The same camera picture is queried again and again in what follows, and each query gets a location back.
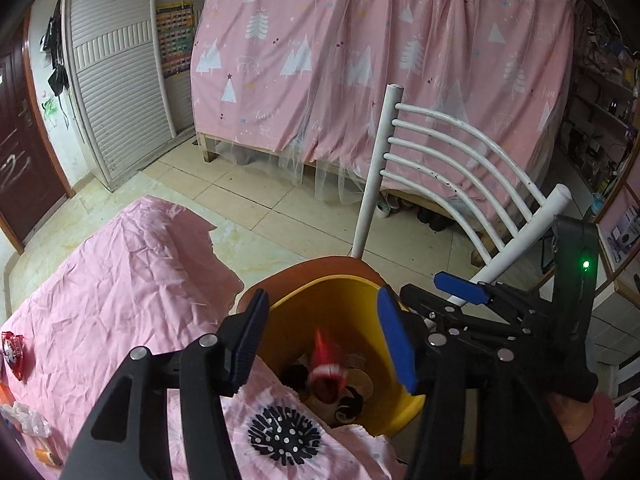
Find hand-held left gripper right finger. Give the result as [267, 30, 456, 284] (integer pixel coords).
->
[377, 285, 583, 480]

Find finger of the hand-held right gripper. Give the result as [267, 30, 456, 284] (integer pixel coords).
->
[399, 283, 556, 361]
[434, 271, 557, 333]

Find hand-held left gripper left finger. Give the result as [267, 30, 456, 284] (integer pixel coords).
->
[62, 289, 271, 480]

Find yellow plastic bin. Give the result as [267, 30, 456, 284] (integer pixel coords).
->
[257, 274, 426, 436]

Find red knitted sock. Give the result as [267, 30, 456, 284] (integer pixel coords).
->
[307, 329, 351, 403]

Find person's right forearm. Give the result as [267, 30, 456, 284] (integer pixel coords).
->
[547, 390, 618, 480]

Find dark shoes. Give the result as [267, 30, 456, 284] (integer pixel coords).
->
[417, 205, 453, 233]

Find pink tablecloth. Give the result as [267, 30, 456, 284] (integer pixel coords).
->
[0, 195, 406, 480]

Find white metal chair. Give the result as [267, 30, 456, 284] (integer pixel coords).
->
[235, 84, 572, 321]

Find white mosquito net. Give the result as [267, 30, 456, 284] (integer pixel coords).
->
[215, 125, 381, 206]

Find cluttered wooden shelf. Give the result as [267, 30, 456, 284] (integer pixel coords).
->
[560, 35, 640, 201]

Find orange wrapper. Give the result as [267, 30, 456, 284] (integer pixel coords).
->
[32, 447, 63, 468]

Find red snack packet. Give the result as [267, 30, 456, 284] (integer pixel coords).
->
[0, 331, 26, 383]

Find pink tree-print bed curtain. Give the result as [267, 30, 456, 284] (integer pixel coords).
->
[191, 0, 576, 201]

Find white slatted wardrobe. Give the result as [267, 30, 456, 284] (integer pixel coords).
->
[65, 0, 211, 193]

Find dark brown door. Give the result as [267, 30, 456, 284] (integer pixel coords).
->
[0, 25, 76, 256]

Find colourful chart poster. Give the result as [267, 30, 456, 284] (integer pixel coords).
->
[156, 2, 195, 78]

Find hanging black bags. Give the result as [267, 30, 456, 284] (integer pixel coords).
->
[40, 0, 71, 96]

